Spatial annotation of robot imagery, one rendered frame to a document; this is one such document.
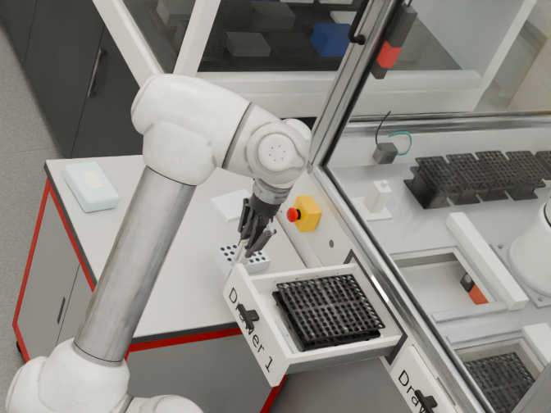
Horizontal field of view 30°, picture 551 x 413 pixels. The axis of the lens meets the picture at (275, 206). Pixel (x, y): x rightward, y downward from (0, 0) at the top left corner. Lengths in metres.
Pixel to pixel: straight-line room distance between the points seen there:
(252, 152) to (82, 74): 1.99
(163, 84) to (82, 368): 0.54
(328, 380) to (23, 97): 2.01
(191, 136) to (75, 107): 2.00
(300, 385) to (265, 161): 1.25
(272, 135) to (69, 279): 1.12
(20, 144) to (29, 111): 0.22
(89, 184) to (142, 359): 0.48
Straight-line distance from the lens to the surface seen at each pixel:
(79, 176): 2.72
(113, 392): 1.95
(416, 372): 2.44
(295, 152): 1.77
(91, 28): 3.61
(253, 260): 2.66
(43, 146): 4.05
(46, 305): 2.95
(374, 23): 2.51
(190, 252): 2.67
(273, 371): 2.35
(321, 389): 2.82
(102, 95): 3.53
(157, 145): 1.82
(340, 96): 2.62
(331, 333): 2.43
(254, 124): 1.79
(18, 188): 3.85
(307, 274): 2.55
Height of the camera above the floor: 2.56
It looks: 38 degrees down
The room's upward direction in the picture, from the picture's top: 24 degrees clockwise
